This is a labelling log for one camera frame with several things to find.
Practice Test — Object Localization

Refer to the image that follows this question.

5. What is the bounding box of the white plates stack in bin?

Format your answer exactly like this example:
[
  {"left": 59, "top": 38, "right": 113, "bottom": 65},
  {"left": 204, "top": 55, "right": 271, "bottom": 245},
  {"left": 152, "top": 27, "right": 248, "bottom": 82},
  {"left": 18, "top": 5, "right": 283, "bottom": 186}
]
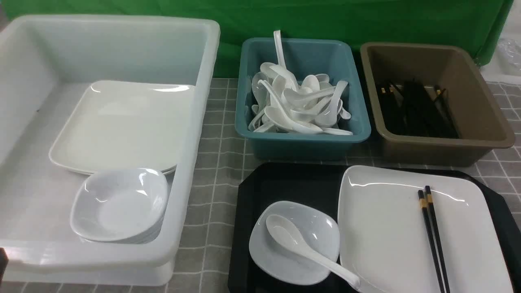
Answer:
[{"left": 48, "top": 80, "right": 196, "bottom": 175}]

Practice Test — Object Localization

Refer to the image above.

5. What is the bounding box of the black serving tray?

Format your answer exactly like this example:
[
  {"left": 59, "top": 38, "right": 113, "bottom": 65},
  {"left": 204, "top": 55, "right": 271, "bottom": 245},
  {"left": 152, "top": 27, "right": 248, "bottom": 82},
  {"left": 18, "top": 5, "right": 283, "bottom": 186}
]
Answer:
[{"left": 228, "top": 162, "right": 520, "bottom": 293}]

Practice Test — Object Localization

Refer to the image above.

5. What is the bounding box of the large white square plate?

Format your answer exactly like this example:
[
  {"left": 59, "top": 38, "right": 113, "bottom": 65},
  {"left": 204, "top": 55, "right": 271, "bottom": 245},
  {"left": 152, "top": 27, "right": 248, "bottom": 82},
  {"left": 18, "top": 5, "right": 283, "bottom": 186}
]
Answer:
[{"left": 337, "top": 166, "right": 514, "bottom": 293}]

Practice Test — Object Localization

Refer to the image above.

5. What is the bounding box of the pile of white spoons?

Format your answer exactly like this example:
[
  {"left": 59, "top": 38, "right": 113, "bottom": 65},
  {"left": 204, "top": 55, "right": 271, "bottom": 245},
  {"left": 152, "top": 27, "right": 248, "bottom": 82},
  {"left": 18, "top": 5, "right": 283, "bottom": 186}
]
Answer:
[{"left": 247, "top": 30, "right": 353, "bottom": 136}]

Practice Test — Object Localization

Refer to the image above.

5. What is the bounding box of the small white bowl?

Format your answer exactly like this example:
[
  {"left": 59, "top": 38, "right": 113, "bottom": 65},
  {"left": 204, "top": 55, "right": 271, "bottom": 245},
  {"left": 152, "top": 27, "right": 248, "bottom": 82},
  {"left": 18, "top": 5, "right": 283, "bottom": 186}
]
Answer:
[{"left": 249, "top": 201, "right": 340, "bottom": 286}]

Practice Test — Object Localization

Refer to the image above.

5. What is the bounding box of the white bowls stack in bin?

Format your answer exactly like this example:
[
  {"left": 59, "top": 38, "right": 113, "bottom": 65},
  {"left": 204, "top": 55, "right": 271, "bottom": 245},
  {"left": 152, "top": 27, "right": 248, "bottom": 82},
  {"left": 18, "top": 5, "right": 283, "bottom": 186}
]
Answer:
[{"left": 69, "top": 168, "right": 169, "bottom": 244}]

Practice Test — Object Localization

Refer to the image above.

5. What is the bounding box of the green backdrop cloth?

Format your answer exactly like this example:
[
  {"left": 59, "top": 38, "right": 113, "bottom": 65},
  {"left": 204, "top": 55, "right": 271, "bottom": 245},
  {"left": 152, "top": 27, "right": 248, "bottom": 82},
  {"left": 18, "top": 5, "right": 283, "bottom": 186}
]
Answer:
[{"left": 1, "top": 0, "right": 513, "bottom": 77}]

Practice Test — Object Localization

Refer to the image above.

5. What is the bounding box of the white ceramic soup spoon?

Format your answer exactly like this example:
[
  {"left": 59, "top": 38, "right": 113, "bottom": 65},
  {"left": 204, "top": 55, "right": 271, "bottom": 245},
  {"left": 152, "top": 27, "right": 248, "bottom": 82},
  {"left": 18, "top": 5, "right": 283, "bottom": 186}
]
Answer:
[{"left": 266, "top": 214, "right": 361, "bottom": 290}]

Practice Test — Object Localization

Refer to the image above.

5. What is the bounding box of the teal plastic bin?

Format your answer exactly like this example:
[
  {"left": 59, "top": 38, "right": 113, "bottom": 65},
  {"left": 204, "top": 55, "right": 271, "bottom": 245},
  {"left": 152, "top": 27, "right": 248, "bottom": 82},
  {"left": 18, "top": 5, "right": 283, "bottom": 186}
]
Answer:
[{"left": 235, "top": 37, "right": 372, "bottom": 161}]

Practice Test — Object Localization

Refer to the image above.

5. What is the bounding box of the brown plastic bin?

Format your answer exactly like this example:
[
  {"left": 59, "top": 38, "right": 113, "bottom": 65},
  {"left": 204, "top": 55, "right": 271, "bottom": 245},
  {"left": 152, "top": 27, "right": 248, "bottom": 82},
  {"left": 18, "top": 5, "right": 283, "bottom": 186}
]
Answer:
[{"left": 360, "top": 42, "right": 515, "bottom": 166}]

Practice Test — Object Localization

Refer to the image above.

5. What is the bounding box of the black chopstick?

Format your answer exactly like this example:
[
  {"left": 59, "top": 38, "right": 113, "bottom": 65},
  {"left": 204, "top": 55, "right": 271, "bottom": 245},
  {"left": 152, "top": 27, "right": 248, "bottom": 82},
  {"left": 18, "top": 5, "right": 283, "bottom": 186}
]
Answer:
[
  {"left": 425, "top": 185, "right": 450, "bottom": 293},
  {"left": 418, "top": 190, "right": 445, "bottom": 293}
]

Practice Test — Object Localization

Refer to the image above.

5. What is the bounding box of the pile of black chopsticks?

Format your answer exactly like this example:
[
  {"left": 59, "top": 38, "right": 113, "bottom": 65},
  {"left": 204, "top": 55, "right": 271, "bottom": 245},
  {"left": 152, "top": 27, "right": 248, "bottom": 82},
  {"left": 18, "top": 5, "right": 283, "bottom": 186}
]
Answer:
[{"left": 376, "top": 79, "right": 460, "bottom": 139}]

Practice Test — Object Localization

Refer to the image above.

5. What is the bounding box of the large white plastic bin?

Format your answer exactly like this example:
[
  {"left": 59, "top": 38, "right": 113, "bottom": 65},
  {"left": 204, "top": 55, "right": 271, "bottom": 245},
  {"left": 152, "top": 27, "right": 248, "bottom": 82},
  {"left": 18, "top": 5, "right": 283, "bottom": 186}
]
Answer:
[{"left": 1, "top": 15, "right": 220, "bottom": 286}]

